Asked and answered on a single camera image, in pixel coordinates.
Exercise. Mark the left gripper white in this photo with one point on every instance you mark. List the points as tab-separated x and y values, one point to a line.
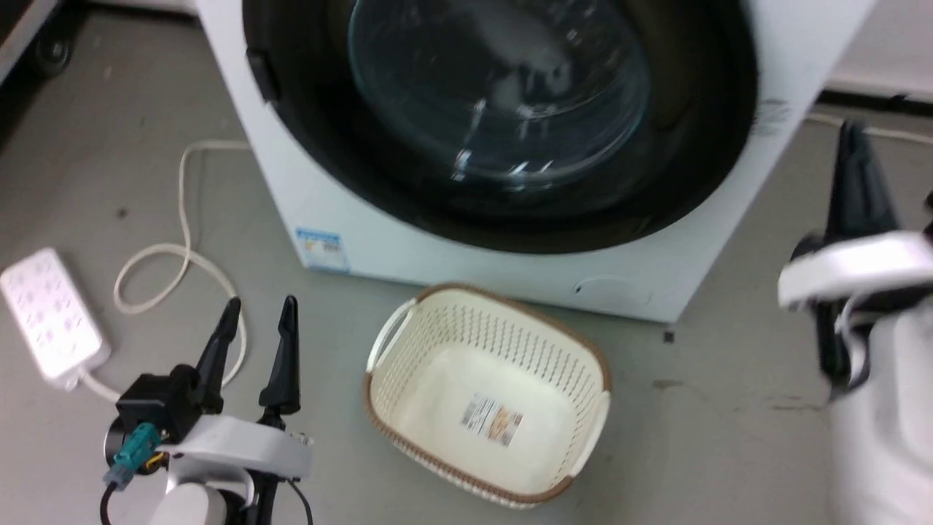
244	448

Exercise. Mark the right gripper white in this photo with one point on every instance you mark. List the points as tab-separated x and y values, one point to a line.
853	270

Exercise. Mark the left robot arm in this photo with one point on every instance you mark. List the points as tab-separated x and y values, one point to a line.
193	503

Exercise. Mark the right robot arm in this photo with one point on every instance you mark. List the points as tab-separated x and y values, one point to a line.
889	430

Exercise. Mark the white front-load washing machine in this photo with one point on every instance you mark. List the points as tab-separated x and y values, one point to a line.
466	262

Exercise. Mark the round black glass washer door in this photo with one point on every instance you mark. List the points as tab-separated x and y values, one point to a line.
503	109

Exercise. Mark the blue energy label sticker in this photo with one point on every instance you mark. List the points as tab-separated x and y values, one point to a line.
321	250

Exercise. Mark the white power strip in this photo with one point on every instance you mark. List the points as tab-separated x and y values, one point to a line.
49	313

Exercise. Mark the cream perforated laundry basket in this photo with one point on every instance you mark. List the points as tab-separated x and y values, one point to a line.
488	408

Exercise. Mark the barcode sticker in basket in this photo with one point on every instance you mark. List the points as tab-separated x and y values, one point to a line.
492	421

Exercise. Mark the black caster wheel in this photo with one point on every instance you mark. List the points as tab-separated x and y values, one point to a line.
52	49

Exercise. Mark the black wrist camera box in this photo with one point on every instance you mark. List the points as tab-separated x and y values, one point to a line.
162	401

